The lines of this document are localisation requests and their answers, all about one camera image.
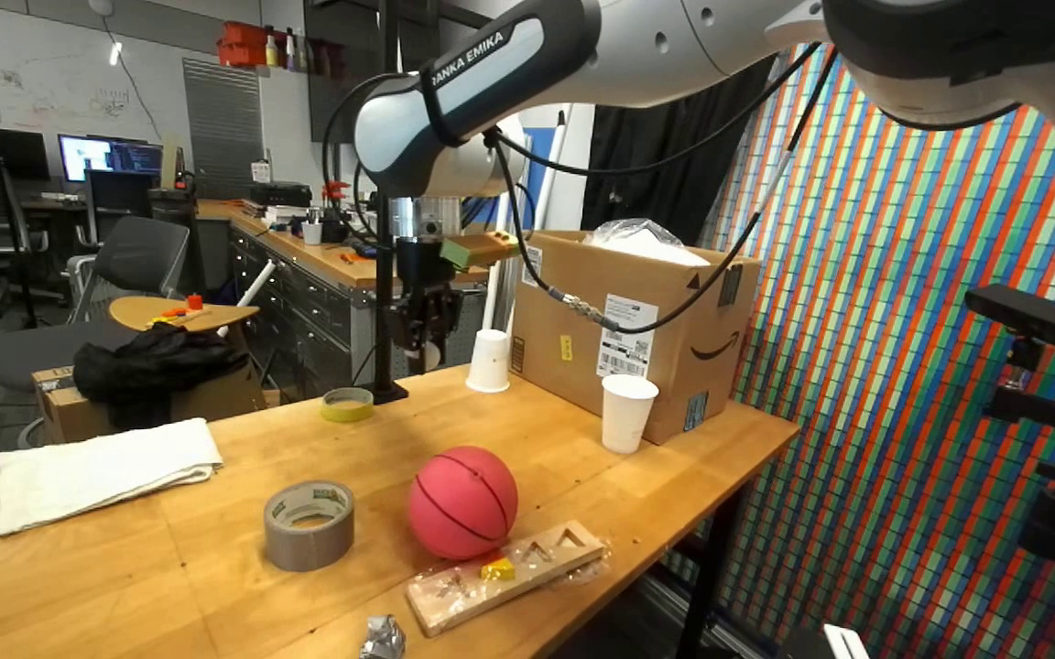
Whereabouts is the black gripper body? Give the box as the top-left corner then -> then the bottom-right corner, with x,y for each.
393,237 -> 464,331

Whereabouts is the red basketball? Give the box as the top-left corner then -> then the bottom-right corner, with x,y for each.
408,446 -> 521,563

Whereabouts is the white paper cup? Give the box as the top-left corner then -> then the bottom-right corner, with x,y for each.
597,372 -> 662,457
464,325 -> 518,395

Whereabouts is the white slanted pole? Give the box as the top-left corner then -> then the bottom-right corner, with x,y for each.
482,195 -> 521,336

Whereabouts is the large brown cardboard box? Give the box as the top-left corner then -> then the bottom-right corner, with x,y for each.
508,232 -> 761,446

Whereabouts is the wooden workbench with drawers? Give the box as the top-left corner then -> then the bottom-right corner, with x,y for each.
194,198 -> 486,395

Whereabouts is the clear plastic bag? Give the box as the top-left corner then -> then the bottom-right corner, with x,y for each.
584,217 -> 714,271

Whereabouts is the small orange object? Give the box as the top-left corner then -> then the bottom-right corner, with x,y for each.
162,290 -> 209,323

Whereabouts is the black hanging cloth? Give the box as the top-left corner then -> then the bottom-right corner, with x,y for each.
584,69 -> 779,251

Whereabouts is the wooden shape puzzle board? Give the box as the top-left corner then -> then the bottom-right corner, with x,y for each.
404,520 -> 615,641

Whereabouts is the black bag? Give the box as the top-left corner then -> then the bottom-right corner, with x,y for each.
70,323 -> 248,413

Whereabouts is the grey office chair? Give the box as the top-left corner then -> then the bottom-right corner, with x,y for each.
67,213 -> 194,325

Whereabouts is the crumpled foil ball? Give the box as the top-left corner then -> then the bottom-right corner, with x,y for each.
360,612 -> 409,659

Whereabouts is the red container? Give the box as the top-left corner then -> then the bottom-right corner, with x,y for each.
216,18 -> 272,69

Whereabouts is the white folded towel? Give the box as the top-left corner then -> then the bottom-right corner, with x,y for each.
0,413 -> 227,544

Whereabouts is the lit computer monitor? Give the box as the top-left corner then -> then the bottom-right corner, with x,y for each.
54,134 -> 170,187

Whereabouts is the small brown cardboard box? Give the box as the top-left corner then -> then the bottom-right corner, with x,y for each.
29,362 -> 276,446

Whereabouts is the multicolour striped backdrop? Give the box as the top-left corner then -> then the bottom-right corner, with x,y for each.
669,34 -> 1055,659

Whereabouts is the small white card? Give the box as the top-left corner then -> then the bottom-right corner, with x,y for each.
821,621 -> 873,659

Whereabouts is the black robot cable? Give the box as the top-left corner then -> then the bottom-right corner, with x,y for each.
482,45 -> 829,185

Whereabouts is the black table frame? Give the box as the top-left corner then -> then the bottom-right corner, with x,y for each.
674,479 -> 753,659

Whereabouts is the black side camera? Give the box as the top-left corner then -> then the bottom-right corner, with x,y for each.
963,282 -> 1055,351

